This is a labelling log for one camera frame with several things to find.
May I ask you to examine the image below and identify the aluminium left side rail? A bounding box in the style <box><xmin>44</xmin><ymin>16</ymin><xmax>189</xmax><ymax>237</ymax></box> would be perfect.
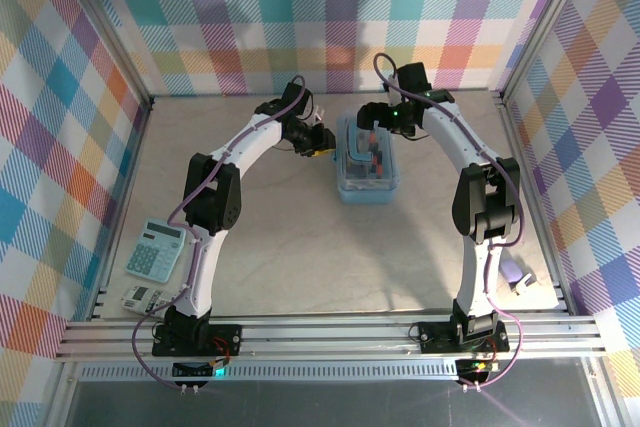
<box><xmin>89</xmin><ymin>96</ymin><xmax>156</xmax><ymax>321</ymax></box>

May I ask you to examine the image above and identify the plaid backdrop cloth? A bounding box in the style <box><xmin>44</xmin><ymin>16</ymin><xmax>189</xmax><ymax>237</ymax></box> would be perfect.
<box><xmin>74</xmin><ymin>0</ymin><xmax>576</xmax><ymax>98</ymax></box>
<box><xmin>0</xmin><ymin>0</ymin><xmax>151</xmax><ymax>408</ymax></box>
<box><xmin>504</xmin><ymin>0</ymin><xmax>640</xmax><ymax>398</ymax></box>

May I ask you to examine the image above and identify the aluminium right frame post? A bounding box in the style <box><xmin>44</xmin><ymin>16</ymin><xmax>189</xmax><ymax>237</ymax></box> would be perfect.
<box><xmin>497</xmin><ymin>0</ymin><xmax>601</xmax><ymax>101</ymax></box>

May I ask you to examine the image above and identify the purple white small object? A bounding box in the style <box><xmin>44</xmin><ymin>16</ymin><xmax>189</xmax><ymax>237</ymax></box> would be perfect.
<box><xmin>499</xmin><ymin>257</ymin><xmax>537</xmax><ymax>296</ymax></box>

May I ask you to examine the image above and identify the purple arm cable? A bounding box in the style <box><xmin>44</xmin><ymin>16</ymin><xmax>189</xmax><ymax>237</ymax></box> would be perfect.
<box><xmin>132</xmin><ymin>74</ymin><xmax>321</xmax><ymax>393</ymax></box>
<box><xmin>373</xmin><ymin>52</ymin><xmax>526</xmax><ymax>391</ymax></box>

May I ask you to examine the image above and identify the aluminium right side rail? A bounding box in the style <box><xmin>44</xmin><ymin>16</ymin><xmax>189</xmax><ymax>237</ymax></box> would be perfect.
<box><xmin>498</xmin><ymin>94</ymin><xmax>574</xmax><ymax>317</ymax></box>

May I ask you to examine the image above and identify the aluminium frame post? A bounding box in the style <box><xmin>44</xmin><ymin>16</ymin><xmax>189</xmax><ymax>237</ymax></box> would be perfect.
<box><xmin>497</xmin><ymin>0</ymin><xmax>601</xmax><ymax>101</ymax></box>
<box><xmin>47</xmin><ymin>0</ymin><xmax>154</xmax><ymax>108</ymax></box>

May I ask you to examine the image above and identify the white labelled device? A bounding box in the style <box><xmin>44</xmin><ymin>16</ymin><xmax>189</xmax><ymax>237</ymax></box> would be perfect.
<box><xmin>121</xmin><ymin>284</ymin><xmax>176</xmax><ymax>317</ymax></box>

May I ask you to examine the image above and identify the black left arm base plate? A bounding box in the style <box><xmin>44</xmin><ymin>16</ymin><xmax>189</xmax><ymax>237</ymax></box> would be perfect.
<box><xmin>151</xmin><ymin>322</ymin><xmax>245</xmax><ymax>357</ymax></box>

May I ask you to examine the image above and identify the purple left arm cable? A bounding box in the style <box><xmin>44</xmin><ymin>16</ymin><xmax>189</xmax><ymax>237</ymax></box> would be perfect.
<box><xmin>132</xmin><ymin>74</ymin><xmax>321</xmax><ymax>393</ymax></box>

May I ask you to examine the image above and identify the slotted grey cable duct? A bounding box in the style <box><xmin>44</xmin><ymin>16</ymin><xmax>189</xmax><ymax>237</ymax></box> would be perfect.
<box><xmin>79</xmin><ymin>365</ymin><xmax>460</xmax><ymax>383</ymax></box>

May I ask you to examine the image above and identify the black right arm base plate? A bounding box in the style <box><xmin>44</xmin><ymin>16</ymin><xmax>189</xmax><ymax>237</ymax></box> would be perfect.
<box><xmin>418</xmin><ymin>320</ymin><xmax>510</xmax><ymax>354</ymax></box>

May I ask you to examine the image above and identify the aluminium left frame post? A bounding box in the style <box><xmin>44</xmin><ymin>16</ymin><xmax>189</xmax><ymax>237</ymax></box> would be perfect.
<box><xmin>47</xmin><ymin>0</ymin><xmax>154</xmax><ymax>108</ymax></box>

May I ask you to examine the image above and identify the light blue calculator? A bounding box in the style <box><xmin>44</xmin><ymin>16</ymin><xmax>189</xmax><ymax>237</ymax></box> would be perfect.
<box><xmin>123</xmin><ymin>218</ymin><xmax>187</xmax><ymax>284</ymax></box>

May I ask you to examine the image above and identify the aluminium front rail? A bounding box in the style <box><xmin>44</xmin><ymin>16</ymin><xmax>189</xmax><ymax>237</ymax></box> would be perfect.
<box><xmin>53</xmin><ymin>314</ymin><xmax>610</xmax><ymax>364</ymax></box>

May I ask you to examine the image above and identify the blue plastic tool box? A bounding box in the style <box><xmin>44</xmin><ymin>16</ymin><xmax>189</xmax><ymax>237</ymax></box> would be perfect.
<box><xmin>333</xmin><ymin>114</ymin><xmax>403</xmax><ymax>207</ymax></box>

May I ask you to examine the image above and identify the aluminium rail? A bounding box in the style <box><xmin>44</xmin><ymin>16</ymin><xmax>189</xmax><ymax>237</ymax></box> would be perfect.
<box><xmin>498</xmin><ymin>94</ymin><xmax>574</xmax><ymax>317</ymax></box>
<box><xmin>89</xmin><ymin>96</ymin><xmax>156</xmax><ymax>321</ymax></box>
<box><xmin>53</xmin><ymin>314</ymin><xmax>610</xmax><ymax>364</ymax></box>

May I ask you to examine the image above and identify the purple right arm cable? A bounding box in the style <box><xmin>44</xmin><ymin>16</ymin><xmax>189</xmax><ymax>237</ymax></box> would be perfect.
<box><xmin>373</xmin><ymin>52</ymin><xmax>526</xmax><ymax>391</ymax></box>

